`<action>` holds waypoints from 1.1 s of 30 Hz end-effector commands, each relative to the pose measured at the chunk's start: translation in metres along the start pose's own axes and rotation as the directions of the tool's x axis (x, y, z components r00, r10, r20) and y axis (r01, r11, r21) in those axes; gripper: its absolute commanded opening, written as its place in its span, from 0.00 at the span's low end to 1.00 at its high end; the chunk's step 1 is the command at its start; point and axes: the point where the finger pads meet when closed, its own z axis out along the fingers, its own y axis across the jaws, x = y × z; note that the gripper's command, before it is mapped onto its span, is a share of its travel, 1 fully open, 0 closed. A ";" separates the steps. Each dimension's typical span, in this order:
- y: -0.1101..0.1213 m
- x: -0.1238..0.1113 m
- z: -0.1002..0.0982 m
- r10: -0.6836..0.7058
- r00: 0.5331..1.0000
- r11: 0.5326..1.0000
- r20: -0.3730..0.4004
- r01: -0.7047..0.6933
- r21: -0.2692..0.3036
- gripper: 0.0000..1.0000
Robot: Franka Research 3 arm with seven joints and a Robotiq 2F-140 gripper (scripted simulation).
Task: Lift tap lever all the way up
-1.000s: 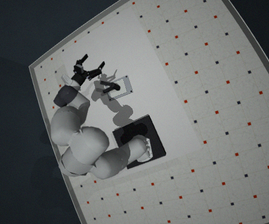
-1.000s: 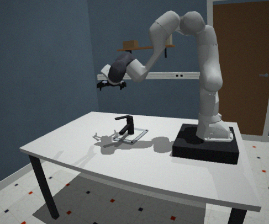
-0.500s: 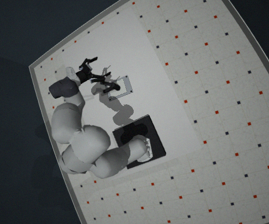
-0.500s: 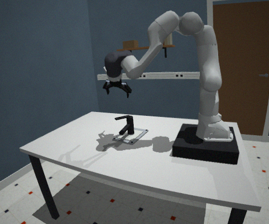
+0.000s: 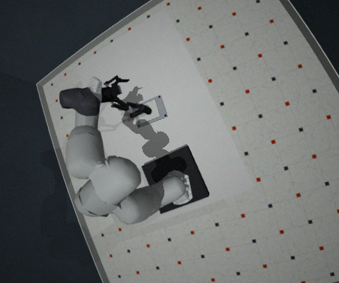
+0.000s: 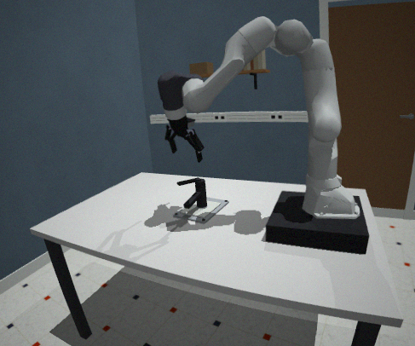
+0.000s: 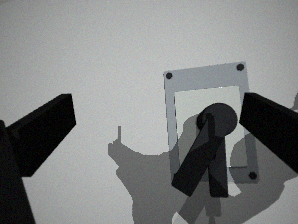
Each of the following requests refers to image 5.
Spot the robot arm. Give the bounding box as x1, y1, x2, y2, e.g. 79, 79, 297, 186
59, 77, 193, 224

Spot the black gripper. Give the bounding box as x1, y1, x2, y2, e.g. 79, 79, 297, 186
101, 75, 137, 111

